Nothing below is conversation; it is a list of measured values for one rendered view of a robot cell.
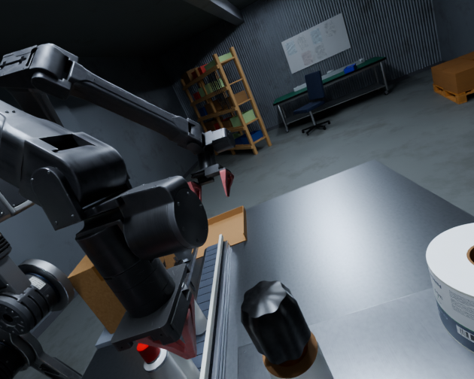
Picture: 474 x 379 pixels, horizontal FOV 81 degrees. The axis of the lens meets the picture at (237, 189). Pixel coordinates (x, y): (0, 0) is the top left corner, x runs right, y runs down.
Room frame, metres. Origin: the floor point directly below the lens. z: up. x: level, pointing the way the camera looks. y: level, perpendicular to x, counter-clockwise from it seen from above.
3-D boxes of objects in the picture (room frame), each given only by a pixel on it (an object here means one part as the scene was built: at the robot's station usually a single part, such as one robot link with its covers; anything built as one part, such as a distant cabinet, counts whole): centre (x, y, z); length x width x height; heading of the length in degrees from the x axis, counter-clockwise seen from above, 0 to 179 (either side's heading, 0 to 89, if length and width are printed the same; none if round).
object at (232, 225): (1.27, 0.16, 0.85); 0.30 x 0.26 x 0.04; 171
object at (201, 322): (0.66, 0.26, 0.98); 0.05 x 0.05 x 0.20
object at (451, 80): (3.85, -3.82, 0.21); 1.19 x 0.87 x 0.41; 159
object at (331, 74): (6.32, -2.78, 0.43); 2.38 x 0.98 x 0.86; 69
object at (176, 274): (0.28, 0.14, 1.29); 0.10 x 0.07 x 0.07; 170
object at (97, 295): (1.01, 0.51, 0.99); 0.30 x 0.24 x 0.27; 177
